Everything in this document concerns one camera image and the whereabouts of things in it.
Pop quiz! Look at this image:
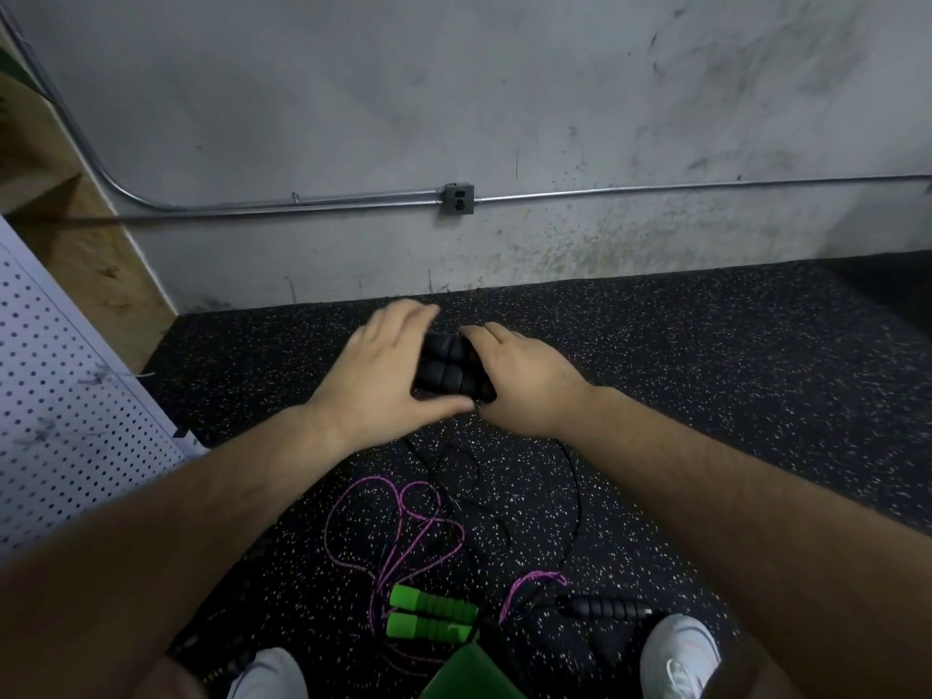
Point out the person's right hand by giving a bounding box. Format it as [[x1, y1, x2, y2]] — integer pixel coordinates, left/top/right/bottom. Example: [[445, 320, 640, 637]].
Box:
[[463, 321, 599, 441]]

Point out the person's left hand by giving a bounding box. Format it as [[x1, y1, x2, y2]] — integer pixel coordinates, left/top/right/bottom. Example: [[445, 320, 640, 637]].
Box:
[[303, 298, 477, 457]]

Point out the black foam-handled jump rope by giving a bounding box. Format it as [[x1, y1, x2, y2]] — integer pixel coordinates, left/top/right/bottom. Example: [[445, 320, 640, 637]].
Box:
[[172, 618, 256, 685], [400, 331, 584, 554]]

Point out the pile of jump ropes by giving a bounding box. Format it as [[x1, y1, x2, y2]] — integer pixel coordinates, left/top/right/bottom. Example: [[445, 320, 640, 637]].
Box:
[[320, 473, 660, 649]]

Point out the white pegboard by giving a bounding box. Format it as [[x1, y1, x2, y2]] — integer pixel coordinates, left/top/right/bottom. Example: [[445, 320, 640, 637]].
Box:
[[0, 217, 209, 554]]

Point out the person's right forearm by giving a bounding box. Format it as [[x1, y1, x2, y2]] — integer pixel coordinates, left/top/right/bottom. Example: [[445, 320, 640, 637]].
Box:
[[568, 400, 932, 699]]

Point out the person's left forearm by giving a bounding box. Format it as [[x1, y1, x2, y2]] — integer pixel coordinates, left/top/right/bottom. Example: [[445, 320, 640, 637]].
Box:
[[0, 407, 344, 699]]

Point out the metal conduit pipe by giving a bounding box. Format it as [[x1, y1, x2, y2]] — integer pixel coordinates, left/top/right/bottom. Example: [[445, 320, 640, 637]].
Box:
[[0, 7, 932, 219]]

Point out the white left shoe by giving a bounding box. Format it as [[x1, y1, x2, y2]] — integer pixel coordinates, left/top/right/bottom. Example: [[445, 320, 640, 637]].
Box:
[[228, 646, 309, 699]]

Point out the white shoe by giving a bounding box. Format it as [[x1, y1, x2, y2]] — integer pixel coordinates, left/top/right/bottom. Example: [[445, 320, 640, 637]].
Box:
[[641, 613, 722, 699], [228, 646, 309, 699]]

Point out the white right shoe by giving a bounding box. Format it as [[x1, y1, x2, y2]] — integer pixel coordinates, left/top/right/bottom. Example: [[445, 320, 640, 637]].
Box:
[[641, 613, 722, 699]]

